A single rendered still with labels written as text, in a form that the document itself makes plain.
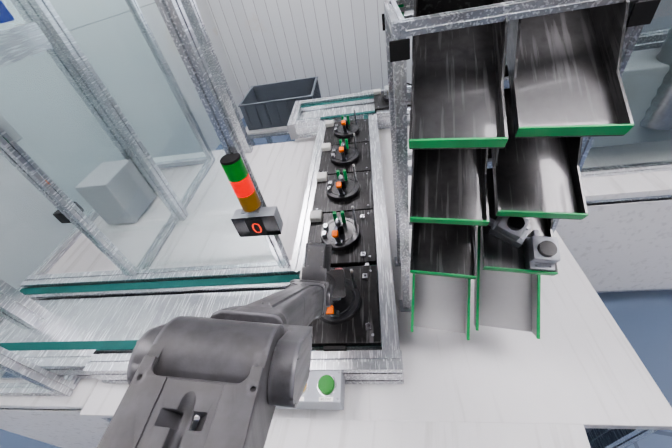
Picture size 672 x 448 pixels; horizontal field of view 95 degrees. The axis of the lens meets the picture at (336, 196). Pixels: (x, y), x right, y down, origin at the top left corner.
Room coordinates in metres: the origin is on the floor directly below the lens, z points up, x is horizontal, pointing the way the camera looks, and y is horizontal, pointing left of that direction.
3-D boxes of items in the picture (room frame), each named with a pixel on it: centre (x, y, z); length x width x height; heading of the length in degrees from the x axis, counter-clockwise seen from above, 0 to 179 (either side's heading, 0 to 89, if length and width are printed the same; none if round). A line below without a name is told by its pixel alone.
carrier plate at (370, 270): (0.49, 0.06, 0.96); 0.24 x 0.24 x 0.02; 79
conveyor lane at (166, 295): (0.57, 0.35, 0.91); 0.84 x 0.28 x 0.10; 79
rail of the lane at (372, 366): (0.40, 0.36, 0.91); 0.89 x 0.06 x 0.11; 79
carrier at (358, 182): (0.98, -0.03, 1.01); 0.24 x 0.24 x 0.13; 79
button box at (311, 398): (0.30, 0.19, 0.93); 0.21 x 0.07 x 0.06; 79
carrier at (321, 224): (0.74, 0.01, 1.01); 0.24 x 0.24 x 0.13; 79
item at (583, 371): (0.93, -0.02, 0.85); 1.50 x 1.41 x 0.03; 79
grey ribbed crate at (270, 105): (2.62, 0.28, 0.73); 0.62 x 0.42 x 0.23; 79
